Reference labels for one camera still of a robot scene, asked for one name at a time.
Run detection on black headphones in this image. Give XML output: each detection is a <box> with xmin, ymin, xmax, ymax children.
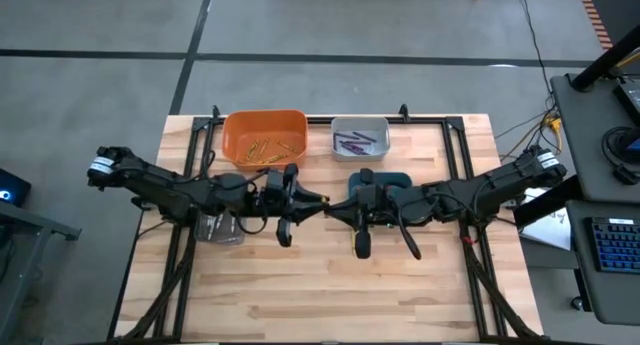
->
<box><xmin>601</xmin><ymin>126</ymin><xmax>640</xmax><ymax>187</ymax></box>

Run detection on white plastic bin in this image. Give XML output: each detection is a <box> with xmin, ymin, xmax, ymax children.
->
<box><xmin>330</xmin><ymin>116</ymin><xmax>392</xmax><ymax>162</ymax></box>

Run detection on backlit black keyboard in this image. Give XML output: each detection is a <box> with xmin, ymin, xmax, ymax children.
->
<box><xmin>589</xmin><ymin>216</ymin><xmax>640</xmax><ymax>275</ymax></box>

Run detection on grey metal stand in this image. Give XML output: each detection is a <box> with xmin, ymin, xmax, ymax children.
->
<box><xmin>0</xmin><ymin>200</ymin><xmax>83</xmax><ymax>345</ymax></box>

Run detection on black floor cable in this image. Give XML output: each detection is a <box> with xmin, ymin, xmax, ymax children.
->
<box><xmin>517</xmin><ymin>0</ymin><xmax>557</xmax><ymax>109</ymax></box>

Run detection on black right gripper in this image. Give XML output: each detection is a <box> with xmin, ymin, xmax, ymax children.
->
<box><xmin>324</xmin><ymin>167</ymin><xmax>402</xmax><ymax>260</ymax></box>

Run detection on white paper sheet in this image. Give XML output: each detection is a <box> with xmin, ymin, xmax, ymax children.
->
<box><xmin>518</xmin><ymin>183</ymin><xmax>572</xmax><ymax>252</ymax></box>

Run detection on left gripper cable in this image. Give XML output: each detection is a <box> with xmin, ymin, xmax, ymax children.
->
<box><xmin>233</xmin><ymin>168</ymin><xmax>272</xmax><ymax>236</ymax></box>

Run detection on hazard-striped floor mat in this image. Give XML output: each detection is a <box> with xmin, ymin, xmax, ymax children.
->
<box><xmin>574</xmin><ymin>0</ymin><xmax>640</xmax><ymax>52</ymax></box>

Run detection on grey desk with pole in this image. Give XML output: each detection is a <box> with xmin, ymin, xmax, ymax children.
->
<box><xmin>550</xmin><ymin>72</ymin><xmax>640</xmax><ymax>204</ymax></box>

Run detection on flat black device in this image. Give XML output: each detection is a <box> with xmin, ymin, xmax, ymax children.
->
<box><xmin>613</xmin><ymin>77</ymin><xmax>640</xmax><ymax>127</ymax></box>

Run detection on yellow cable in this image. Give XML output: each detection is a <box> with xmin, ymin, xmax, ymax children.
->
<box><xmin>542</xmin><ymin>109</ymin><xmax>565</xmax><ymax>167</ymax></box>

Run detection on black pole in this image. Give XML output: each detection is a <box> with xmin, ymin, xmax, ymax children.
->
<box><xmin>570</xmin><ymin>27</ymin><xmax>640</xmax><ymax>93</ymax></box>

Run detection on orange plastic bin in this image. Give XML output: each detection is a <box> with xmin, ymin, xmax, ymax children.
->
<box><xmin>221</xmin><ymin>109</ymin><xmax>309</xmax><ymax>172</ymax></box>

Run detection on grey desk with keyboard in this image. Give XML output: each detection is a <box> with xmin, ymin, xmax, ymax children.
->
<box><xmin>566</xmin><ymin>199</ymin><xmax>640</xmax><ymax>327</ymax></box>

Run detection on teal plastic bin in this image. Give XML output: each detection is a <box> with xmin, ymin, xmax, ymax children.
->
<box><xmin>346</xmin><ymin>170</ymin><xmax>415</xmax><ymax>221</ymax></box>

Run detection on black aluminium table frame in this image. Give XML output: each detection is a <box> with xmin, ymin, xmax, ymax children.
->
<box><xmin>115</xmin><ymin>115</ymin><xmax>544</xmax><ymax>344</ymax></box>

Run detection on black box with blue light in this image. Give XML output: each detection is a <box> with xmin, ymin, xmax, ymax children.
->
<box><xmin>0</xmin><ymin>167</ymin><xmax>33</xmax><ymax>208</ymax></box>

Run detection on clear grey plastic bin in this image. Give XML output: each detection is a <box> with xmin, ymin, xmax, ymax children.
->
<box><xmin>193</xmin><ymin>207</ymin><xmax>247</xmax><ymax>246</ymax></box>

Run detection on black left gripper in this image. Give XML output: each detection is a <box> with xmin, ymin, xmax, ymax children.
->
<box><xmin>258</xmin><ymin>163</ymin><xmax>331</xmax><ymax>249</ymax></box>

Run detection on black desk beam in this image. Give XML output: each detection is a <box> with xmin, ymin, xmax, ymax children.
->
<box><xmin>513</xmin><ymin>174</ymin><xmax>584</xmax><ymax>229</ymax></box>

